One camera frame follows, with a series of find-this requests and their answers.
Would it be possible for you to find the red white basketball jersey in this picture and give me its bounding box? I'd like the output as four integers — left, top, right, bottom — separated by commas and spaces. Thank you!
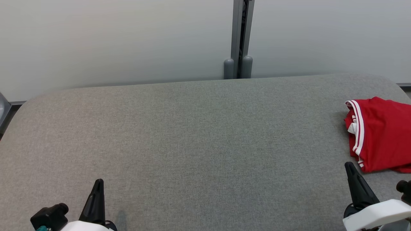
344, 97, 411, 174

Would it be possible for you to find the grey double partition post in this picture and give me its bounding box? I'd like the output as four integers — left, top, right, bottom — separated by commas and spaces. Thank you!
224, 0, 255, 80

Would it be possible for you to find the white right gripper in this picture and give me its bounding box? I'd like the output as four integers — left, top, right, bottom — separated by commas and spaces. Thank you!
343, 162, 411, 231

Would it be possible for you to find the grey bent metal frame leg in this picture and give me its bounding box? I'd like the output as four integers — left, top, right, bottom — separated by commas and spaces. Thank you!
0, 92, 12, 130

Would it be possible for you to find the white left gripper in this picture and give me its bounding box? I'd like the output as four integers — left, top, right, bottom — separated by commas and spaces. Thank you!
61, 179, 118, 231

